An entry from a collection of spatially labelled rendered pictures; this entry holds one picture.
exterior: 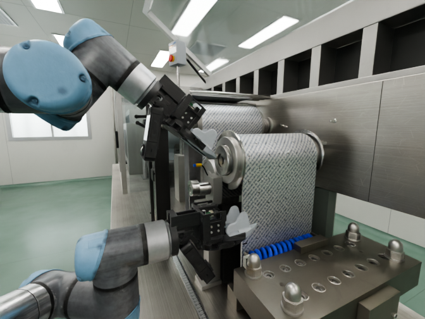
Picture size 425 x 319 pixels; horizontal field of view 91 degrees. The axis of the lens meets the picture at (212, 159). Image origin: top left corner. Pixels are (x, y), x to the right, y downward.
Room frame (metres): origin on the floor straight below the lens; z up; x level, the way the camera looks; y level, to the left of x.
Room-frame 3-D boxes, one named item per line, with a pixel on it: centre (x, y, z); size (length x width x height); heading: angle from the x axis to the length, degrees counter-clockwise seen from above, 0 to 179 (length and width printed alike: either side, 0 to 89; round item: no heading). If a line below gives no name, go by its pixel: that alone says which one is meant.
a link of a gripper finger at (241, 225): (0.44, -0.07, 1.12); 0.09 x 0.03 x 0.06; 114
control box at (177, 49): (1.02, 0.17, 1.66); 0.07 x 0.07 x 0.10; 43
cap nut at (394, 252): (0.45, -0.42, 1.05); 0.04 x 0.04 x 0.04
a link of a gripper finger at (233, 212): (0.47, -0.05, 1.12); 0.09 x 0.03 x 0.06; 116
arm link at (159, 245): (0.38, 0.11, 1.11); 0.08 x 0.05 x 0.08; 25
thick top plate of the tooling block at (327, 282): (0.42, -0.26, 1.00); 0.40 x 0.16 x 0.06; 115
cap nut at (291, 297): (0.31, -0.13, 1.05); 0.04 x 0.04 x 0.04
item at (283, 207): (0.51, -0.18, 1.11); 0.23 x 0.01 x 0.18; 115
